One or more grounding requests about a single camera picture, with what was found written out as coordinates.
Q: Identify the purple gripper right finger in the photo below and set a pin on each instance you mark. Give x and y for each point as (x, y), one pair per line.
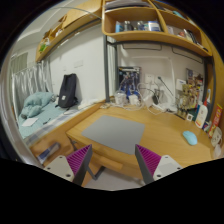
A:
(153, 166)

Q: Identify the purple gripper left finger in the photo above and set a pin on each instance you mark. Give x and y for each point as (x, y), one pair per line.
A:
(72, 167)

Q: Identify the grey mouse pad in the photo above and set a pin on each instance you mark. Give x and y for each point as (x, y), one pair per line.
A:
(116, 133)

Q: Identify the light blue computer mouse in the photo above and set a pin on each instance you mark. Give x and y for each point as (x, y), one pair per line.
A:
(190, 137)

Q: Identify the white paper on bed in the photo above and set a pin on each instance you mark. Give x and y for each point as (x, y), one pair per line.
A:
(29, 122)

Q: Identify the white lotion bottle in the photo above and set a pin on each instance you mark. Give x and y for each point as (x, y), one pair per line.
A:
(201, 116)

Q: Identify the black backpack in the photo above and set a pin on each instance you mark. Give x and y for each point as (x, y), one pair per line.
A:
(67, 92)

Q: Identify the Groot figurine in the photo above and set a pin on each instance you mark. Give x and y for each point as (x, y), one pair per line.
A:
(185, 101)

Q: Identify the teal pillow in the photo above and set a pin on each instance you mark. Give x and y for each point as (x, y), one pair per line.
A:
(34, 104)

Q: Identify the white glass jar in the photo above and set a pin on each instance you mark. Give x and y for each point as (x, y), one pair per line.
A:
(120, 98)

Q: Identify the blue robot figure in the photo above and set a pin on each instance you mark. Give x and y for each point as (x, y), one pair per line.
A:
(129, 85)

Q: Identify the white sheer curtain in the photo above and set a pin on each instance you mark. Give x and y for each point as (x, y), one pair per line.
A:
(28, 81)

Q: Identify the wooden wall shelf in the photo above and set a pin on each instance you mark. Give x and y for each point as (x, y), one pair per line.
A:
(150, 20)

